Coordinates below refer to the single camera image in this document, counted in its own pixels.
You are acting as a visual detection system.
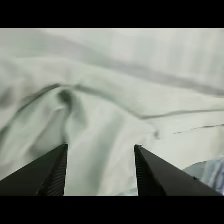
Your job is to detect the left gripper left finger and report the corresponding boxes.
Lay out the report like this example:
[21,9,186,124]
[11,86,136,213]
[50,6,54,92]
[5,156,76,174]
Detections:
[0,143,69,197]

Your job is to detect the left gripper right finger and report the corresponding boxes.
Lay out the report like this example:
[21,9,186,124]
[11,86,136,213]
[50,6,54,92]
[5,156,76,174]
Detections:
[133,143,223,197]

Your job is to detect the pale green shirt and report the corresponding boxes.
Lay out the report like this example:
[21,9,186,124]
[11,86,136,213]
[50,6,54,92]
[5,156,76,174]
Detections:
[0,28,224,197]

